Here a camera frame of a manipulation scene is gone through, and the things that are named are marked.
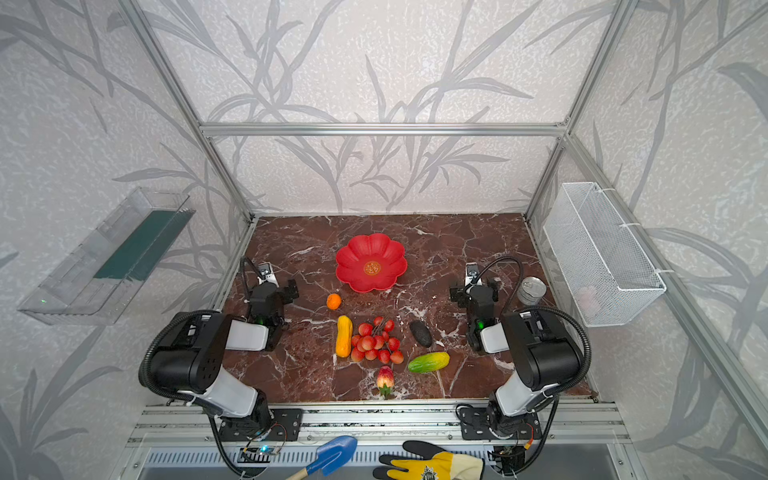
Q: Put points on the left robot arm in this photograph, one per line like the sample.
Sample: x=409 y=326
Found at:
x=184 y=361

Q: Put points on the yellow black work glove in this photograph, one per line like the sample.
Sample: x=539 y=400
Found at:
x=428 y=461

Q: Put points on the pink object in basket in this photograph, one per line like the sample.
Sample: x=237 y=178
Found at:
x=587 y=300

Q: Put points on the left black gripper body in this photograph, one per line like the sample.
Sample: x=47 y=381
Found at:
x=271 y=290

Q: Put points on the red fake strawberry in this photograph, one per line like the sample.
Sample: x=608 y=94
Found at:
x=385 y=381

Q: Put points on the silver tin can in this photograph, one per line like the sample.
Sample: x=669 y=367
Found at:
x=531 y=291

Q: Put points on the clear plastic wall shelf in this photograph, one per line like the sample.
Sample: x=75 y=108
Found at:
x=96 y=282

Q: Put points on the white wire mesh basket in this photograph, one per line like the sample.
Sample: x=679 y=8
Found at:
x=594 y=245

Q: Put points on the red lychee bunch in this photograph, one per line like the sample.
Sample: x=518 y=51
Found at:
x=376 y=341

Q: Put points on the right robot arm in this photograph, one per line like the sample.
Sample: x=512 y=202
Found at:
x=551 y=353

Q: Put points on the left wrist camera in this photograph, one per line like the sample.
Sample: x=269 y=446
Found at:
x=266 y=274

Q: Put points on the red flower-shaped fruit bowl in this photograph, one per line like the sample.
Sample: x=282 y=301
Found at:
x=371 y=262

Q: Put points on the small circuit board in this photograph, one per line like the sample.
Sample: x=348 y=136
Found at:
x=262 y=454

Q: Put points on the green yellow fake cucumber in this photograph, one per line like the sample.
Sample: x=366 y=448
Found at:
x=429 y=362

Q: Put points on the small orange fake fruit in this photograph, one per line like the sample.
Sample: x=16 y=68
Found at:
x=333 y=301

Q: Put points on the dark fake avocado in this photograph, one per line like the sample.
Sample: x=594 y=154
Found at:
x=421 y=333

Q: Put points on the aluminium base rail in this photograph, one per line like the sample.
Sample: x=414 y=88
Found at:
x=578 y=420

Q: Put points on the blue toy shovel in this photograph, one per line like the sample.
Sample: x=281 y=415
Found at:
x=330 y=457

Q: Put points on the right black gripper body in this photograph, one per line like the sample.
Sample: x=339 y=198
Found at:
x=477 y=291

